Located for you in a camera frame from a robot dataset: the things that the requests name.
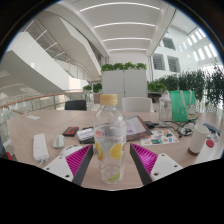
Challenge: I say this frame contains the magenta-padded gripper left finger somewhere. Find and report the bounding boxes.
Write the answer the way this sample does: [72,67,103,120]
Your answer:
[43,143,95,186]

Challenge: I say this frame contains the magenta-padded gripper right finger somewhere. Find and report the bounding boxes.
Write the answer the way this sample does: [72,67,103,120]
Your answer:
[129,143,184,186]

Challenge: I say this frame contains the clear lemon-print drink bottle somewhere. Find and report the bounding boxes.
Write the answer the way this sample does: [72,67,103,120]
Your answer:
[93,93,128,185]

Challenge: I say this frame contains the white computer mouse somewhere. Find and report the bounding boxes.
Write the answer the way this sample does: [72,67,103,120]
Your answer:
[52,134,66,149]

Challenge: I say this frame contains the colourful sticker sheet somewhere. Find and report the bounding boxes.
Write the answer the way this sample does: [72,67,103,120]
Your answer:
[140,129,180,147]

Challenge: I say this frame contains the white power strip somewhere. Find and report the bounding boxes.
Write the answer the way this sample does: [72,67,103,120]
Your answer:
[32,133,50,163]

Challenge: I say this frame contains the small black red box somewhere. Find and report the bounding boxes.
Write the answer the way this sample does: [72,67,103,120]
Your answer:
[62,126,80,138]

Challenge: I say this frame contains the white box with dark side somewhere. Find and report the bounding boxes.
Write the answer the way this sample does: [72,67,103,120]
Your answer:
[76,127,96,145]

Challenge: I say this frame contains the white mug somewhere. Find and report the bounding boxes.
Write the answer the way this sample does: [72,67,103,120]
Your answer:
[188,123,210,156]

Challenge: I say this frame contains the black power adapter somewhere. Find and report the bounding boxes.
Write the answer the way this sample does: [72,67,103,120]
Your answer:
[143,120,156,130]

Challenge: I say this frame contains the brown-covered notebook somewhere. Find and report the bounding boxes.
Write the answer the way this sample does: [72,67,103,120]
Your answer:
[123,115,154,142]

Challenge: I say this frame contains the green tote bag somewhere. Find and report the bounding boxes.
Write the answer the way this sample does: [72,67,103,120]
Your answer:
[170,89,198,123]

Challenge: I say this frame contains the black chair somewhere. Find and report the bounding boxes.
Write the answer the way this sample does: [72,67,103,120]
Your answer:
[64,99,88,111]

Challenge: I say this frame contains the row of tall green plants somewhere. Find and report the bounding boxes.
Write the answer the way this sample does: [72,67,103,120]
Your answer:
[147,64,224,108]

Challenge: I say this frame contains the small planter with green plants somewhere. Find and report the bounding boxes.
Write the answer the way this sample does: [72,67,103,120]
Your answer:
[82,82,103,94]

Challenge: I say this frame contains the white planter cabinet with plants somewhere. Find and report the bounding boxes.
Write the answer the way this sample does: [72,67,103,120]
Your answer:
[100,62,149,99]

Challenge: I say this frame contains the ceiling light strips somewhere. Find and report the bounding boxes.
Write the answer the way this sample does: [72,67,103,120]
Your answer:
[79,1,162,53]

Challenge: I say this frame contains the black cables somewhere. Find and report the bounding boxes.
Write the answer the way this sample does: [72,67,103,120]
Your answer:
[166,119,196,138]

